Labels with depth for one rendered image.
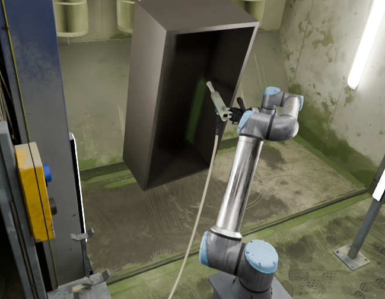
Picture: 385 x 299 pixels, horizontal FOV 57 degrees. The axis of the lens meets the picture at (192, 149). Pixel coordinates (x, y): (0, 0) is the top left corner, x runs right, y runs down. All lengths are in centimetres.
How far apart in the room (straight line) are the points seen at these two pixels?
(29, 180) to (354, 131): 324
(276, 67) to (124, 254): 269
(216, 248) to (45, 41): 106
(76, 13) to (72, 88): 68
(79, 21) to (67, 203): 164
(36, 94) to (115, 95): 198
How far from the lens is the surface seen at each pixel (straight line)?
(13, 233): 112
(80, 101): 330
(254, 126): 163
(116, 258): 267
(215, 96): 224
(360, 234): 293
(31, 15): 135
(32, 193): 100
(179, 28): 183
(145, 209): 301
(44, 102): 146
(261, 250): 163
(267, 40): 429
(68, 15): 295
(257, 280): 165
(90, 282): 124
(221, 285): 182
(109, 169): 334
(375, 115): 362
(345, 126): 384
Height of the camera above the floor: 209
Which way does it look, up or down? 33 degrees down
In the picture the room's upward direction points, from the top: 6 degrees clockwise
